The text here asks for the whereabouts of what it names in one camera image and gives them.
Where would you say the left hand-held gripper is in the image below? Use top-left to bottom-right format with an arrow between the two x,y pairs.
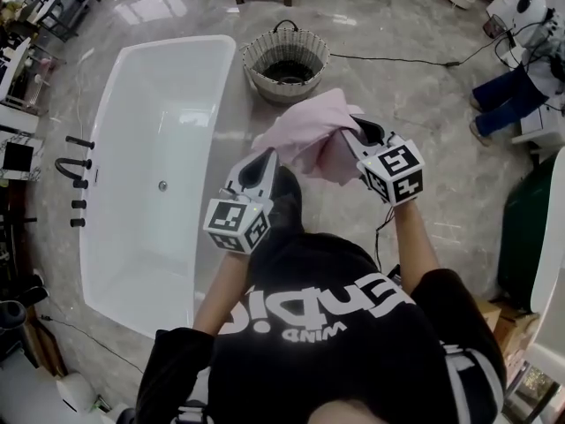
202,148 -> 281,255

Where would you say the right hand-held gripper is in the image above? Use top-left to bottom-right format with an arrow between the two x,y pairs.
342,116 -> 426,206

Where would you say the pink towel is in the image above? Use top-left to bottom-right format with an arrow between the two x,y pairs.
251,87 -> 367,188

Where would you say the woven laundry basket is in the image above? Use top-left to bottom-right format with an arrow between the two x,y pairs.
241,19 -> 333,106

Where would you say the person's right forearm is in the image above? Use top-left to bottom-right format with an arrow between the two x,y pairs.
390,199 -> 443,296

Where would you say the person's left forearm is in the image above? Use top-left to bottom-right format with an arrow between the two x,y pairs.
192,249 -> 253,337

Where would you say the white bathtub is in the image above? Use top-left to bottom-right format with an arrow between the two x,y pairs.
79,34 -> 238,340

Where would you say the dark green bathtub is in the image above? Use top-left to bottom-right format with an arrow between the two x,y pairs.
497,155 -> 558,312

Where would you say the person's black t-shirt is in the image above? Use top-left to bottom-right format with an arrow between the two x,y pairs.
136,231 -> 507,424

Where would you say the white curved tub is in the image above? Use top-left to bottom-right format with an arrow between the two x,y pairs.
527,147 -> 565,373

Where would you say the marble pattern vanity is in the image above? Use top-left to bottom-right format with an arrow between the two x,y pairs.
0,130 -> 44,181

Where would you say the white toilet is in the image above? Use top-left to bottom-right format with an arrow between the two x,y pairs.
55,371 -> 96,415

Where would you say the black cable with adapter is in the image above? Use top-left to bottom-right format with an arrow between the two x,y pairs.
329,33 -> 516,68

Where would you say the thin black cable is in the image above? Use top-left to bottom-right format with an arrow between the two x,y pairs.
374,204 -> 396,277

